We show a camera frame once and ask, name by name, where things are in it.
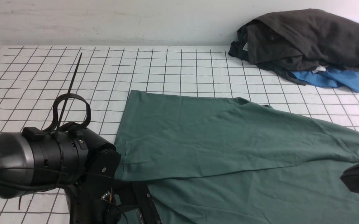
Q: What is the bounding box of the blue garment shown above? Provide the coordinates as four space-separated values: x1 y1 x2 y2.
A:
291 66 359 93

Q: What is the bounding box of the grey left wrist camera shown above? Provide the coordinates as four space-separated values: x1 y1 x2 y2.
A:
112 181 163 224

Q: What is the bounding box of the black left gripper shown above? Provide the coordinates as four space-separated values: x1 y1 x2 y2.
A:
64 180 127 224

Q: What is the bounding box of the white grid tablecloth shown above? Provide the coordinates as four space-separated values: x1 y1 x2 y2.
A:
0 46 359 224

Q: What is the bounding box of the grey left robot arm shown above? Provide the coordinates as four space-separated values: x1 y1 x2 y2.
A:
0 127 121 224

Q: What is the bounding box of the dark brown garment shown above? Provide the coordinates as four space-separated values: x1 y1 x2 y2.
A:
243 9 359 71

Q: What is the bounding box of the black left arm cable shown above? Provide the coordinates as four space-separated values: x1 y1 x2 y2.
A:
42 93 92 134

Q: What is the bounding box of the green long-sleeved shirt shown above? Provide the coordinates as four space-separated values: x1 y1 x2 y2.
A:
114 91 359 224

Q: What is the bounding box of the dark green garment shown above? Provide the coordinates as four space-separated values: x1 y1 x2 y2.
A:
228 24 308 86

